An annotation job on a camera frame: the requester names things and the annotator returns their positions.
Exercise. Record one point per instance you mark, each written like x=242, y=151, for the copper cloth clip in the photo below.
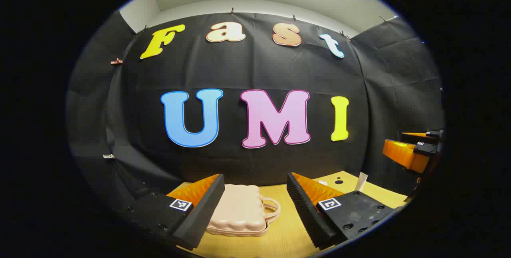
x=116, y=62

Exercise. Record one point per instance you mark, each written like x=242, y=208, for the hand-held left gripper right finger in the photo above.
x=305, y=218

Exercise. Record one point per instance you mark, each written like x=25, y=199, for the black backdrop cloth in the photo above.
x=255, y=70

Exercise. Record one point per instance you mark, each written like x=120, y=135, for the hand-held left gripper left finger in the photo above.
x=199, y=218

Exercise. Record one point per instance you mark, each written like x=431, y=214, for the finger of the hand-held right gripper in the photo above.
x=433, y=136
x=425, y=149

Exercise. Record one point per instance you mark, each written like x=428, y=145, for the pink ribbed suitcase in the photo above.
x=239, y=210

